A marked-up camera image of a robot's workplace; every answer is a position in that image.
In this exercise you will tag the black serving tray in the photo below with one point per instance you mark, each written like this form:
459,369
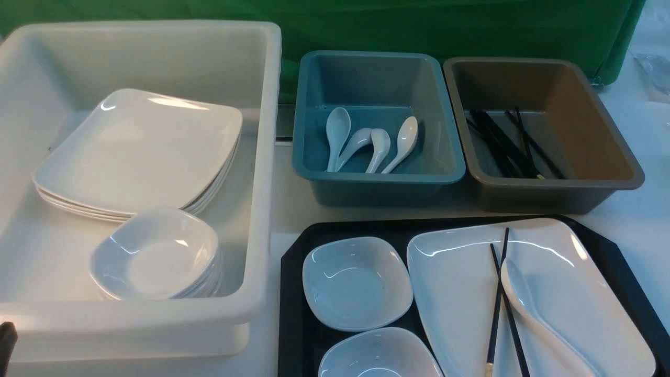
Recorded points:
303,340

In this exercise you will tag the stack of white bowls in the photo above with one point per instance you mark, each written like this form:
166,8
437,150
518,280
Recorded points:
163,253

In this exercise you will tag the black chopstick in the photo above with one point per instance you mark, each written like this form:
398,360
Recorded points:
521,356
490,358

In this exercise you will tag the stack of white square plates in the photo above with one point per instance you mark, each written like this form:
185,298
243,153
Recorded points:
139,150

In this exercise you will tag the teal plastic bin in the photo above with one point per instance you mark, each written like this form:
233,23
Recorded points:
379,90

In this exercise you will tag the green backdrop cloth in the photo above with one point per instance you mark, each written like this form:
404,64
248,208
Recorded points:
594,35

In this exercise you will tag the bundle of black chopsticks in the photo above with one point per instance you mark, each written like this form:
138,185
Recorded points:
512,161

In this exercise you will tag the white ceramic spoon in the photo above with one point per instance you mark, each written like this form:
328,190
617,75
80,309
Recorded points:
519,294

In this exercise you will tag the white bowl tray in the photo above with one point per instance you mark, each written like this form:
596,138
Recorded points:
356,284
388,351

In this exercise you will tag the brown plastic bin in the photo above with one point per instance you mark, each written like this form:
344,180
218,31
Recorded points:
562,113

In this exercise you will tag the large white rice plate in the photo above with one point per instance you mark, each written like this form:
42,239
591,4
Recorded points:
454,282

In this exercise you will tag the white spoon far left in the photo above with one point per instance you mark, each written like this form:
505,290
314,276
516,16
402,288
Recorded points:
337,132

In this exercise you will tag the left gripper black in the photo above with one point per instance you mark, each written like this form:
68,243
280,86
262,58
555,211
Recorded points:
9,338

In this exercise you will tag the clear plastic bag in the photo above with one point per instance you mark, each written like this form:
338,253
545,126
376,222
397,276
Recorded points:
654,70

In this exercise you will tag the large white plastic tub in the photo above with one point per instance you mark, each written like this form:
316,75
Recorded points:
53,75

